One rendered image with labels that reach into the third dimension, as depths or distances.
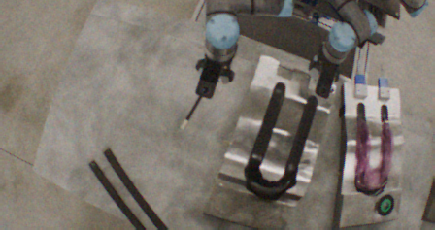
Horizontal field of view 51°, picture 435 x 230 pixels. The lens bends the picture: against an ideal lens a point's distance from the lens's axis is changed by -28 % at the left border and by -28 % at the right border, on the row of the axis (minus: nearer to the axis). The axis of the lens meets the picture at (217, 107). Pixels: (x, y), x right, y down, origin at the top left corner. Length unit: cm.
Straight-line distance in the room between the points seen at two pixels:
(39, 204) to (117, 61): 110
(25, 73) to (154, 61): 118
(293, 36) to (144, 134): 100
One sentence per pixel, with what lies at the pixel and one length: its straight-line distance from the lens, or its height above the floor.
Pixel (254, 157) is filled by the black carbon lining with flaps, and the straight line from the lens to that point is 172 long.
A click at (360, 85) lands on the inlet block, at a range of 188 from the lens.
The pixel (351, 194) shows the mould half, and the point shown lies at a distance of 177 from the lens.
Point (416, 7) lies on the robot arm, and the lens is 168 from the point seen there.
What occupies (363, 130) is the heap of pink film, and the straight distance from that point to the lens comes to 182.
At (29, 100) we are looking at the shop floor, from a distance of 284.
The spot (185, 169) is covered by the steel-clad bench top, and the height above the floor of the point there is 80.
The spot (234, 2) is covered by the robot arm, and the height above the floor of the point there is 128.
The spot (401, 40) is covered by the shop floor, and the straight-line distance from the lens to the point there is 307.
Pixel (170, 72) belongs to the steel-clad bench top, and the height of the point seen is 80.
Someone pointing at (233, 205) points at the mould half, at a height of 86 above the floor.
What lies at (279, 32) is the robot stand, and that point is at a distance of 261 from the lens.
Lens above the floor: 260
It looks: 75 degrees down
